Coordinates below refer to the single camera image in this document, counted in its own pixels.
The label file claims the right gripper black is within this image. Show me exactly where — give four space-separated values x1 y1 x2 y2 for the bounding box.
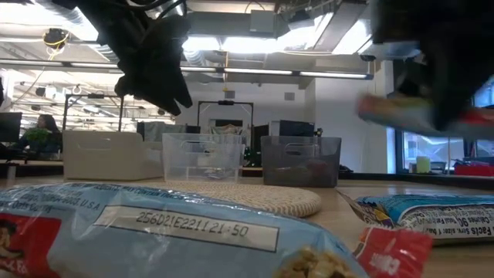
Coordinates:
372 0 494 132

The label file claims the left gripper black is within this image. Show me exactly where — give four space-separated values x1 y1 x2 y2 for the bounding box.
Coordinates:
76 0 194 117

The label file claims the red and white granola bar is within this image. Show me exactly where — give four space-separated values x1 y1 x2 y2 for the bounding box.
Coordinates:
357 94 494 141

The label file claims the blue granola bar nutrition print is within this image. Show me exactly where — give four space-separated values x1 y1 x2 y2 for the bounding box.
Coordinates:
337 188 494 242

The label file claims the large light-blue granola bar wrapper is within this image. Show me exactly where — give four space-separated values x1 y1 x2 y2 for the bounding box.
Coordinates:
0 181 367 278

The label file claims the red-ended granola bar wrapper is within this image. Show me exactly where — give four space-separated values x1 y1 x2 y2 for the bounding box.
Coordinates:
353 226 434 278

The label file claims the grey covered equipment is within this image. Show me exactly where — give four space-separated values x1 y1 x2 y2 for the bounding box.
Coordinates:
137 121 201 142

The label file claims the large glass window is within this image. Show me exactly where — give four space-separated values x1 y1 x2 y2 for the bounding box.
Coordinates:
395 76 494 173

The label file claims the clear plastic bin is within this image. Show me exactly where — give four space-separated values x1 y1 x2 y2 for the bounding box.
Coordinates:
161 133 246 183

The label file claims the light green cup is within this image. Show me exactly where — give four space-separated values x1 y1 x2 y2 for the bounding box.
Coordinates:
415 155 431 174

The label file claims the white plastic bin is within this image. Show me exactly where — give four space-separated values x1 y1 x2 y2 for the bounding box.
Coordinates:
63 130 164 181

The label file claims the long linear ceiling light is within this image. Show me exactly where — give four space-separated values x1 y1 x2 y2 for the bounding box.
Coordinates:
0 57 374 80

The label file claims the red box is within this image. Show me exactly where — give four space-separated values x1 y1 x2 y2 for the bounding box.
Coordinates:
454 164 494 177

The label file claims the grey ceiling box unit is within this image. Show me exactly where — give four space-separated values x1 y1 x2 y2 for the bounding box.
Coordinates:
249 9 276 34

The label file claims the person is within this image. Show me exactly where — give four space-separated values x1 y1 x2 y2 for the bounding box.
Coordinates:
15 114 63 154

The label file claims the green potted plant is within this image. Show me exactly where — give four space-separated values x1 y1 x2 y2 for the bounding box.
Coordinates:
23 127 53 150

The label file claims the black background screen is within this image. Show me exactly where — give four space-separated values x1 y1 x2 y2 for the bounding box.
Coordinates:
269 119 316 137

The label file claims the round woven beige mat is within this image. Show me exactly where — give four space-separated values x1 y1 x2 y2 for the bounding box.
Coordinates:
154 181 323 219

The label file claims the grey translucent plastic bin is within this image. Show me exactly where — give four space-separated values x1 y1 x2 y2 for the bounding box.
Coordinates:
261 135 343 189

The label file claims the black computer monitor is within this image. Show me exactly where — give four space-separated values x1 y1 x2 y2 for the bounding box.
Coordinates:
0 111 23 143

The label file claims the narrow black metal frame rig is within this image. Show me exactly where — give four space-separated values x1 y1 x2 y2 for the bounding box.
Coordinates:
197 100 255 136

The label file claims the wide black metal frame rig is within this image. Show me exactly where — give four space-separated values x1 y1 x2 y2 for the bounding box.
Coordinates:
63 93 125 132

